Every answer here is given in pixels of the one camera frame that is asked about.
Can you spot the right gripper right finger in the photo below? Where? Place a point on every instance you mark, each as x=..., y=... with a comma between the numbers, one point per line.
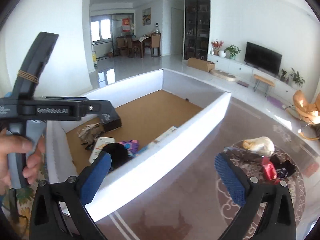
x=278, y=219

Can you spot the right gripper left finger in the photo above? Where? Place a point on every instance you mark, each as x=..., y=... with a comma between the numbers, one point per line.
x=47, y=221

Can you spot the silver rhinestone bow clip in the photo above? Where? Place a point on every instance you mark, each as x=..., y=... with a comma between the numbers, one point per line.
x=89, y=135

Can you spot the white sunscreen bottle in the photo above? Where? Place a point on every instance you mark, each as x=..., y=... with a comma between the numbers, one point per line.
x=99, y=145

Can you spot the black crochet pouch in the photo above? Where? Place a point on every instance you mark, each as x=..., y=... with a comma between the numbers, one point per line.
x=119, y=154

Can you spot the black odor removing bar box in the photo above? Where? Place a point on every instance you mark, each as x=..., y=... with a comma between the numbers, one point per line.
x=110, y=120

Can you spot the purple toy wand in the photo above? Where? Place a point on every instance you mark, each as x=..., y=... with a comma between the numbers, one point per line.
x=132, y=146

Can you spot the white blue medicine box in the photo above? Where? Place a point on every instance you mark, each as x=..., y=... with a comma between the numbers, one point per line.
x=164, y=135

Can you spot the person left hand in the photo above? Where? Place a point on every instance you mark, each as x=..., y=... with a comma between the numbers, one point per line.
x=17, y=144

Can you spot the black beaded pouch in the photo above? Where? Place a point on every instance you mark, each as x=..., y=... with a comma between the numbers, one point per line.
x=283, y=169

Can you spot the red foil packet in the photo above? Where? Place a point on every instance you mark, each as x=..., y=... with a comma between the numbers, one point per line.
x=269, y=170

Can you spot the cream mesh bag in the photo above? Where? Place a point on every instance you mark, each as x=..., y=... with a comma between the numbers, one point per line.
x=261, y=145

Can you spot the orange lounge chair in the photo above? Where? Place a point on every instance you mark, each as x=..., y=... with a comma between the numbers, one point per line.
x=302, y=110

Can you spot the white cardboard box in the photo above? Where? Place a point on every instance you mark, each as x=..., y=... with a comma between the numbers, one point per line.
x=148, y=105

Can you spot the small wooden bench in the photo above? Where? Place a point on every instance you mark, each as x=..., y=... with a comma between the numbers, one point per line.
x=259, y=79

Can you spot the black television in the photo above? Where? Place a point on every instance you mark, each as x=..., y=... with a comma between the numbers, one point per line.
x=262, y=58

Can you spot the brown cardboard carton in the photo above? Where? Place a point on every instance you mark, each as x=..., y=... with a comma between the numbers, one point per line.
x=202, y=65

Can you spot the potted green plant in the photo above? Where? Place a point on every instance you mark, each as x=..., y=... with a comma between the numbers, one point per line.
x=233, y=51

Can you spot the red flower vase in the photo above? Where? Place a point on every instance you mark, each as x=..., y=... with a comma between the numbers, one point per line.
x=216, y=45

